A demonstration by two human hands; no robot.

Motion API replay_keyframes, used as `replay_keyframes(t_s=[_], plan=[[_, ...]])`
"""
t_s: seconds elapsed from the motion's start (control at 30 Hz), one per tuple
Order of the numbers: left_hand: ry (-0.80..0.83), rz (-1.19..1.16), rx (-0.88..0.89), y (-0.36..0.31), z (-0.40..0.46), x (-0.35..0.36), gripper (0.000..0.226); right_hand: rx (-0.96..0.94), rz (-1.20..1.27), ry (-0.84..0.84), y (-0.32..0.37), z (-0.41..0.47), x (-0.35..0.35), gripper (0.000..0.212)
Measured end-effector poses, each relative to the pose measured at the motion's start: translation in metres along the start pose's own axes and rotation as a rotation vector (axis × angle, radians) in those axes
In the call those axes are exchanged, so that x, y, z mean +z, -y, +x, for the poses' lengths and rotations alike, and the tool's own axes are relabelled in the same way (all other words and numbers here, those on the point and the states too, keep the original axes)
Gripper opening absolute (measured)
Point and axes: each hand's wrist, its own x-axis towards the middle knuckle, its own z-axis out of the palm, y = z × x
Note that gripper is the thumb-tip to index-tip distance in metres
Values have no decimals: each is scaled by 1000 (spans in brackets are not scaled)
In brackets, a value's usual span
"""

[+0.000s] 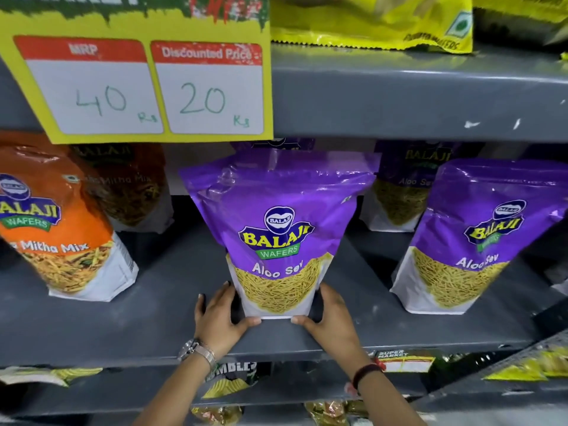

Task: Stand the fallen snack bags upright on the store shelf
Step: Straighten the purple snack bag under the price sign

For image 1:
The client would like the person's right hand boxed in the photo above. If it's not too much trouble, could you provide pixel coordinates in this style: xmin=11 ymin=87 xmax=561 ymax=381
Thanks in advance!
xmin=291 ymin=283 xmax=372 ymax=376

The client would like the person's left hand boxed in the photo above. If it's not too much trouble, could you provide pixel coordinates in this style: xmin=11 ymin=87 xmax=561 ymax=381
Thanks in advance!
xmin=194 ymin=281 xmax=262 ymax=357

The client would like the purple snack packet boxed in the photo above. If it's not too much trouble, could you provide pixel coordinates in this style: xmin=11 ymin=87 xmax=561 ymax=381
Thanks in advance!
xmin=179 ymin=148 xmax=379 ymax=320
xmin=360 ymin=139 xmax=463 ymax=233
xmin=390 ymin=157 xmax=568 ymax=315
xmin=231 ymin=137 xmax=316 ymax=152

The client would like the person's right forearm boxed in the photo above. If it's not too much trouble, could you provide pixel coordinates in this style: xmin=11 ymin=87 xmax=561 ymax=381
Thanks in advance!
xmin=357 ymin=370 xmax=427 ymax=426

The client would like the person's left forearm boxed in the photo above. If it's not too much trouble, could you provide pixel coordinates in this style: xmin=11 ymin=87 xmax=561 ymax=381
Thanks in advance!
xmin=132 ymin=350 xmax=214 ymax=426

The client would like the silver wristwatch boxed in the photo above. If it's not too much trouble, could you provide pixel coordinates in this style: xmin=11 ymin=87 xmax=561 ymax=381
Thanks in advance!
xmin=177 ymin=338 xmax=218 ymax=371

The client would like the black chips packet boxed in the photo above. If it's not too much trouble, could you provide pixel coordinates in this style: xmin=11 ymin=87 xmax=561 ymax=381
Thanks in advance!
xmin=195 ymin=361 xmax=259 ymax=400

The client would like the grey metal shelf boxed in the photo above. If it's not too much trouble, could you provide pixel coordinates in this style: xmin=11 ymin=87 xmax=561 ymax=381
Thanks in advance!
xmin=0 ymin=42 xmax=568 ymax=143
xmin=0 ymin=195 xmax=568 ymax=369
xmin=0 ymin=328 xmax=568 ymax=426

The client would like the dark wrist band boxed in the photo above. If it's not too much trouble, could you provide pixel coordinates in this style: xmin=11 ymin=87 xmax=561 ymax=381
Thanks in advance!
xmin=352 ymin=363 xmax=384 ymax=390

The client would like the clear snack packet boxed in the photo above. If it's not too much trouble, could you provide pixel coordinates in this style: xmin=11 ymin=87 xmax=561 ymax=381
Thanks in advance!
xmin=191 ymin=405 xmax=244 ymax=426
xmin=304 ymin=399 xmax=370 ymax=426

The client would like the small shelf label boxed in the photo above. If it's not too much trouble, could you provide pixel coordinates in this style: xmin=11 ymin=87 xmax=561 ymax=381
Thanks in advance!
xmin=374 ymin=348 xmax=437 ymax=373

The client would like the orange snack packet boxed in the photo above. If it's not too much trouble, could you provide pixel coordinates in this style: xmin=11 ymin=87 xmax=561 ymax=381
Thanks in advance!
xmin=70 ymin=143 xmax=175 ymax=234
xmin=0 ymin=130 xmax=139 ymax=302

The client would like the white and yellow packet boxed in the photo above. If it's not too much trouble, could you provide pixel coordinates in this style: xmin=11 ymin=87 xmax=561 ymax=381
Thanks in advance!
xmin=0 ymin=367 xmax=104 ymax=388

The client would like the yellow green packet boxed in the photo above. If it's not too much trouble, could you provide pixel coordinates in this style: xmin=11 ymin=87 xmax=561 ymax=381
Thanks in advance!
xmin=483 ymin=346 xmax=568 ymax=382

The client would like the yellow price sign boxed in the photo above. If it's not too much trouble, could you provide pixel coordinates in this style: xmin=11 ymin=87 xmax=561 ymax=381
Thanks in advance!
xmin=0 ymin=0 xmax=274 ymax=145

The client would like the yellow snack packet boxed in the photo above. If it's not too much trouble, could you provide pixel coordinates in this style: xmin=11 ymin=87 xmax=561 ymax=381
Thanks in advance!
xmin=270 ymin=0 xmax=474 ymax=55

